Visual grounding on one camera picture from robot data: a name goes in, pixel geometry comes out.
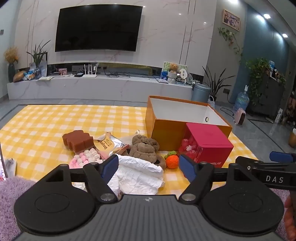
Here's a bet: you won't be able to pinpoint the red cube box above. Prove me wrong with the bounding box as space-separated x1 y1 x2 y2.
178 122 234 168

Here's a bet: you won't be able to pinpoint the yellow checked mat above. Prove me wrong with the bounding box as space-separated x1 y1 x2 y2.
0 104 262 188

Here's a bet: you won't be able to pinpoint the pink heater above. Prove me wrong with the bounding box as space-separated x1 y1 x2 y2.
234 108 249 126

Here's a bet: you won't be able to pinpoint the orange crochet toy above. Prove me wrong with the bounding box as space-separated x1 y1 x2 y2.
164 151 179 169

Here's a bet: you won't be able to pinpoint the black floor cable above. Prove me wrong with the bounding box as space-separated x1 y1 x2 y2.
220 107 236 116

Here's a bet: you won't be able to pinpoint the snack bags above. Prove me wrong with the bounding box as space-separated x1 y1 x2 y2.
23 68 36 80

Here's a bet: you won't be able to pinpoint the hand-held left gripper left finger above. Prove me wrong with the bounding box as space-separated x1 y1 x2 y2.
44 154 119 204

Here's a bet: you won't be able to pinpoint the silver snack packet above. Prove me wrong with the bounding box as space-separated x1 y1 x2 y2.
94 132 131 161

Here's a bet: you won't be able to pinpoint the brown sponge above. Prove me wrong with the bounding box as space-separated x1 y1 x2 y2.
62 130 95 154

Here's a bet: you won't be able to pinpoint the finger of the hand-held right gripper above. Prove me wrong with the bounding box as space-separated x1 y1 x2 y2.
269 151 296 163

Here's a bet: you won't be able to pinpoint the grey trash bin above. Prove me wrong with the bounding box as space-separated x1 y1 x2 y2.
192 83 211 103

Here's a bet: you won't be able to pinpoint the white cloth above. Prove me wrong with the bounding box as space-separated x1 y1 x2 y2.
107 154 166 197

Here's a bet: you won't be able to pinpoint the tall leafy potted plant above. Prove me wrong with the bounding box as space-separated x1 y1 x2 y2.
202 66 235 102

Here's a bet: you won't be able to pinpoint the blue water bottle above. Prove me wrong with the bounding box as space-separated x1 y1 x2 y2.
234 85 250 112

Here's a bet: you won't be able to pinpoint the vase with dried flowers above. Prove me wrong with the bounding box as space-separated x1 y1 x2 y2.
3 46 20 82

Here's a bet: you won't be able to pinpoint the white plastic bag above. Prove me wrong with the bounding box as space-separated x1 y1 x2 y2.
3 158 18 179

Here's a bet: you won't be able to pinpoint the dark cabinet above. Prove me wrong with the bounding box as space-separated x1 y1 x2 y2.
251 72 286 117

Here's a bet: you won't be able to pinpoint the green grass potted plant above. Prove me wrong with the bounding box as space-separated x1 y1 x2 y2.
26 40 51 79

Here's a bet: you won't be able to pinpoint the brown plush toy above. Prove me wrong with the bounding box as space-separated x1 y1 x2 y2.
126 134 167 169

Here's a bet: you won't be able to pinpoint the black cables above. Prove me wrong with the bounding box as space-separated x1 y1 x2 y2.
104 67 132 78

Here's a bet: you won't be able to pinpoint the brown bread loaf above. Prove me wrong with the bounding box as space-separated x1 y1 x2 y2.
13 70 27 82

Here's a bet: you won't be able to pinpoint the purple fluffy rug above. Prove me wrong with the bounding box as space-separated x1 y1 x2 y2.
0 177 37 241

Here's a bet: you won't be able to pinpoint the brown teddy bear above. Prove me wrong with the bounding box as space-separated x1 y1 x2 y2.
168 63 181 84

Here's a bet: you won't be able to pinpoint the white marble TV console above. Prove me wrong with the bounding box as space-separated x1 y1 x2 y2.
7 62 193 100

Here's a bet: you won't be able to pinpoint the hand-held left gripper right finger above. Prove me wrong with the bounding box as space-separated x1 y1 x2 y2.
179 154 255 204

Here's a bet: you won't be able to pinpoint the white router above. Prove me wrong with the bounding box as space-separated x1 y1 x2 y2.
82 64 97 78

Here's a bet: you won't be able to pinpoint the illustrated picture board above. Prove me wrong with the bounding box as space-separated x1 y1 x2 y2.
161 61 188 80

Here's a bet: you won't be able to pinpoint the black wall television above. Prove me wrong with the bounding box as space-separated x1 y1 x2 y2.
55 4 143 52

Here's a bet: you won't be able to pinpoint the bushy pothos plant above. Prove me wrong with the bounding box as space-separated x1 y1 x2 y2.
245 58 287 105

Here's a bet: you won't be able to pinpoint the person's right hand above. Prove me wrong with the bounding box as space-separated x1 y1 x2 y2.
284 195 296 241

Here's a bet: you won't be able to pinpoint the orange cardboard box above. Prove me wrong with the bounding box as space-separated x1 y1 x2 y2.
145 95 233 151

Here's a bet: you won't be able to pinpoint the hanging vine plant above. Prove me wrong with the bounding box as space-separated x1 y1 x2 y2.
218 27 243 61

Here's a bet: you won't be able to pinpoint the framed wall picture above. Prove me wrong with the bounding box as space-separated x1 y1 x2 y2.
222 9 241 31

